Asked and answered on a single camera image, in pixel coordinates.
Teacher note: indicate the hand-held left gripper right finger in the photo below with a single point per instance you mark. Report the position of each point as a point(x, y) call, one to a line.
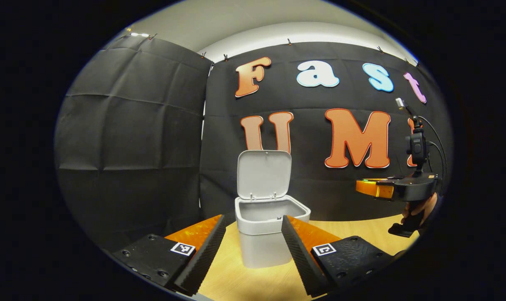
point(301, 259)

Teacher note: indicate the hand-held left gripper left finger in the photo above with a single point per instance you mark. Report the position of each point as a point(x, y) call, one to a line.
point(207, 255)

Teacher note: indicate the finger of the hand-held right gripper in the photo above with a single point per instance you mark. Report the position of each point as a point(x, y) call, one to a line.
point(374, 190)

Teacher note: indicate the white desktop garbage bin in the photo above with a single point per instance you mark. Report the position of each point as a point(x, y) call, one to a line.
point(261, 242)

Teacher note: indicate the wooden desktop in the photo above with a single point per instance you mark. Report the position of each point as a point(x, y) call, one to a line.
point(361, 234)

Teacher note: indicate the black backdrop cloth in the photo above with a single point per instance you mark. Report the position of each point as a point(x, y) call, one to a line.
point(131, 146)

